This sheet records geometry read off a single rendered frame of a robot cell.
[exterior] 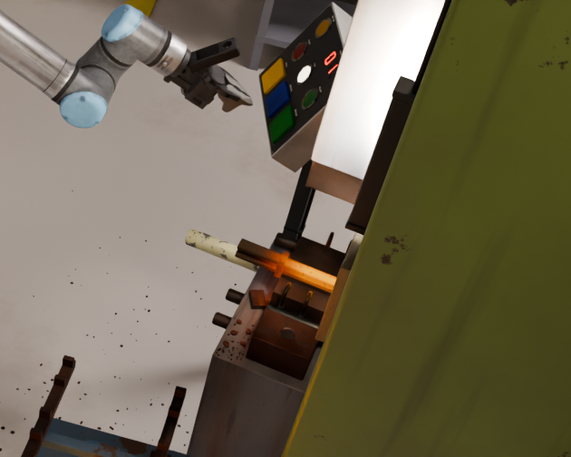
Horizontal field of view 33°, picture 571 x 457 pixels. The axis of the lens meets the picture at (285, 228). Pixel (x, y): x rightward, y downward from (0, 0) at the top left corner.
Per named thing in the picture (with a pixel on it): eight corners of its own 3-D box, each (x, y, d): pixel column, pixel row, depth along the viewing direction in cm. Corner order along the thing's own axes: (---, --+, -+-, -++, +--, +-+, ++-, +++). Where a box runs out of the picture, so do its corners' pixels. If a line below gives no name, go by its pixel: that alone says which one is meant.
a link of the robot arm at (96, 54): (62, 84, 213) (95, 50, 207) (75, 57, 222) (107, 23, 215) (97, 111, 217) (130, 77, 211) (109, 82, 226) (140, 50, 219)
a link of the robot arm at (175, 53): (171, 24, 216) (172, 48, 209) (188, 35, 218) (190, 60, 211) (147, 51, 220) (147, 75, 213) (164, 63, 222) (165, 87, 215)
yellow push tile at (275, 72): (263, 94, 246) (283, 74, 242) (260, 76, 251) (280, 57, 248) (268, 97, 247) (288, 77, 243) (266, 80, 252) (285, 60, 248)
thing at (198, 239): (182, 248, 254) (185, 234, 251) (190, 237, 258) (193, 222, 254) (340, 312, 250) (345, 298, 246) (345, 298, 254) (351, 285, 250)
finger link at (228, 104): (238, 116, 230) (208, 97, 225) (256, 101, 227) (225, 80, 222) (239, 124, 227) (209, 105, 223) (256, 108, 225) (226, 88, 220)
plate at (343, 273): (314, 339, 160) (340, 267, 149) (329, 304, 167) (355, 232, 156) (325, 344, 160) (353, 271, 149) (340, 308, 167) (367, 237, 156)
